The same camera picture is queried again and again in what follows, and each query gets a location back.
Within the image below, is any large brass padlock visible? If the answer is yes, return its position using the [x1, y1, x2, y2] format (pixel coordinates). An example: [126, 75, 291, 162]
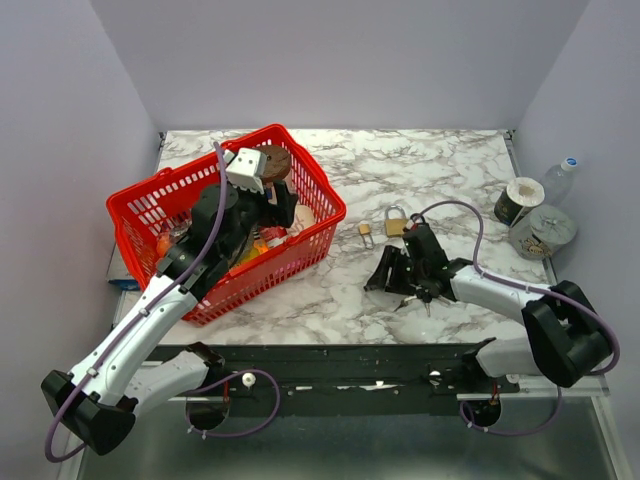
[384, 205, 408, 238]

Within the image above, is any red plastic shopping basket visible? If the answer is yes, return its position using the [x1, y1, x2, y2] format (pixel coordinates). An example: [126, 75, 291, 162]
[106, 124, 346, 326]

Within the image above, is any small brass padlock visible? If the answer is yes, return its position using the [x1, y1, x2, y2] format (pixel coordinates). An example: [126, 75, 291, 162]
[358, 223, 375, 249]

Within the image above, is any black padlock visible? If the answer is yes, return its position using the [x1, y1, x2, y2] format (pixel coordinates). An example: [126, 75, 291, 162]
[407, 213, 427, 230]

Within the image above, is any black-headed key bunch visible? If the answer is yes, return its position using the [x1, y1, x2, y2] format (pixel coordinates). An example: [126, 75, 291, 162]
[394, 289, 451, 317]

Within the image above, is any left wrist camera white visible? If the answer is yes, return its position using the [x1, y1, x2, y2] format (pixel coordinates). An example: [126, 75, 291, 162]
[223, 147, 267, 194]

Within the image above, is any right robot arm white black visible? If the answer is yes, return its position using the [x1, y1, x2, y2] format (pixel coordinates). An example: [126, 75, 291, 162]
[364, 224, 614, 392]

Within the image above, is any clear plastic water bottle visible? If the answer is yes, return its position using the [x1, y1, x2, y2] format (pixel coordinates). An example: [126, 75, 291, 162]
[539, 157, 578, 206]

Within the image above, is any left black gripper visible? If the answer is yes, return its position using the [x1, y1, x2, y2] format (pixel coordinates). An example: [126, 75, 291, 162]
[220, 169, 300, 259]

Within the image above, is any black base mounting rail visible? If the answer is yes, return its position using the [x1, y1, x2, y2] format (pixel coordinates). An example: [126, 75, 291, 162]
[193, 343, 519, 418]

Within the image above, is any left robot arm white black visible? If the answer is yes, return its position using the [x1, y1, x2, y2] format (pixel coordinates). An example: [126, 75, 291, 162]
[41, 180, 298, 455]

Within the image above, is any grey-wrapped toilet paper roll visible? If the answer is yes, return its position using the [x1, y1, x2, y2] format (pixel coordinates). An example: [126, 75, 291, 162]
[509, 205, 578, 260]

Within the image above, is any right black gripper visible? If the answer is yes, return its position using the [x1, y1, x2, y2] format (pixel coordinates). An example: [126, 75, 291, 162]
[366, 243, 427, 296]

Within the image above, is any brown-lid ice cream cup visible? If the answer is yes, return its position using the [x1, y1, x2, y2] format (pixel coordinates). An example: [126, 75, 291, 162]
[258, 145, 292, 183]

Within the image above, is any orange fruit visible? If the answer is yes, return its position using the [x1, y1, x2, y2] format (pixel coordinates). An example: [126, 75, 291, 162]
[156, 232, 173, 258]

